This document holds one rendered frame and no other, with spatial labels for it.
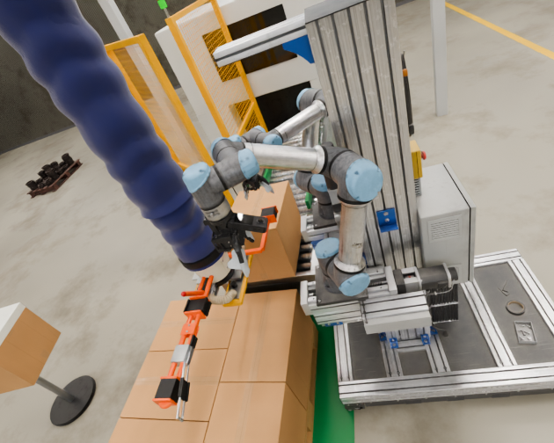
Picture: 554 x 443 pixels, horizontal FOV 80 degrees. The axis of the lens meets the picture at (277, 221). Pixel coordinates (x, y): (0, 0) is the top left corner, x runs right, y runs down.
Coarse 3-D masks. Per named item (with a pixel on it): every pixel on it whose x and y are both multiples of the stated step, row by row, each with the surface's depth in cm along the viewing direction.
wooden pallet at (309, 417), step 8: (312, 328) 238; (312, 336) 234; (312, 344) 231; (312, 352) 237; (312, 360) 233; (312, 368) 229; (312, 376) 224; (312, 384) 221; (312, 392) 217; (312, 400) 213; (312, 408) 208; (312, 416) 206; (312, 424) 203; (312, 432) 201
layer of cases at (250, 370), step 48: (240, 336) 205; (288, 336) 193; (144, 384) 202; (192, 384) 191; (240, 384) 181; (288, 384) 178; (144, 432) 179; (192, 432) 171; (240, 432) 163; (288, 432) 167
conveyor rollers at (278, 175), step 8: (320, 128) 380; (296, 136) 382; (320, 136) 367; (288, 144) 379; (296, 144) 369; (320, 144) 354; (272, 176) 336; (280, 176) 334; (288, 176) 324; (296, 192) 300; (304, 192) 298; (296, 200) 294; (304, 200) 285; (312, 200) 282; (304, 208) 277; (304, 248) 243; (304, 256) 236; (304, 264) 230
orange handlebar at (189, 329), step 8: (264, 240) 162; (256, 248) 160; (264, 248) 159; (200, 280) 156; (208, 280) 154; (200, 288) 153; (208, 288) 151; (192, 320) 142; (184, 328) 137; (192, 328) 136; (184, 336) 135
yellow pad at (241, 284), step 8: (248, 256) 175; (248, 264) 172; (232, 280) 166; (240, 280) 164; (232, 288) 162; (240, 288) 160; (240, 296) 157; (224, 304) 157; (232, 304) 155; (240, 304) 155
